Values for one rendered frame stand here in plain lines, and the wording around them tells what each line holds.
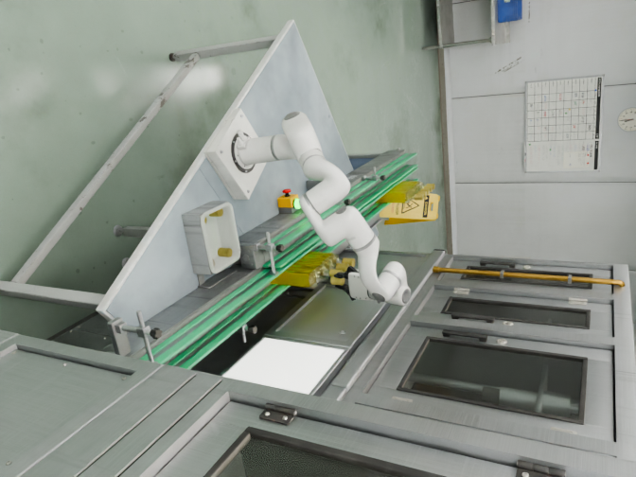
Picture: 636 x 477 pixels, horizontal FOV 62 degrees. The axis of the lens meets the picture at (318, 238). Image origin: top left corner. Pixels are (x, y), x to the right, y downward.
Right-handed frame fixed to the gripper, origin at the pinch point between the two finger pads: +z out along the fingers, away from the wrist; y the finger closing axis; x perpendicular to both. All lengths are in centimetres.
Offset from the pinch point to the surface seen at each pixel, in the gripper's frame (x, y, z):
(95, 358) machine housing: 96, 21, -13
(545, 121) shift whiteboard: -573, -21, 134
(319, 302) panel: -1.4, -12.5, 13.9
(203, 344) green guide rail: 54, -4, 13
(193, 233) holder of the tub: 38, 26, 31
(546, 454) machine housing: 72, 21, -100
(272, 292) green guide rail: 15.3, -3.4, 21.8
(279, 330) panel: 23.2, -13.0, 11.3
